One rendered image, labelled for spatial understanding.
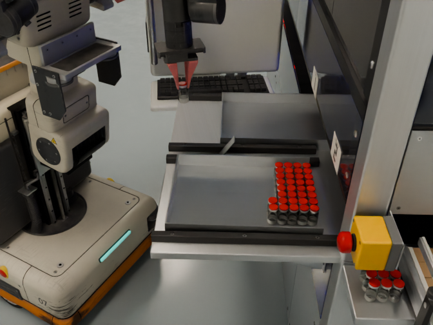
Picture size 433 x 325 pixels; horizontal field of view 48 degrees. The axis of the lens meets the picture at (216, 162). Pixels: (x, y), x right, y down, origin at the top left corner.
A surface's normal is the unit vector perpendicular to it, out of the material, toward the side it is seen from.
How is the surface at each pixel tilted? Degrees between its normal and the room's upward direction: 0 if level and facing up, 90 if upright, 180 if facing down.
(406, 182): 90
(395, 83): 90
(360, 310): 0
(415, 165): 90
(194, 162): 90
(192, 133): 0
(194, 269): 0
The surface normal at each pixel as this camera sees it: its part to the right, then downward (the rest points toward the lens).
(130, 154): 0.00, -0.81
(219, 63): 0.10, 0.59
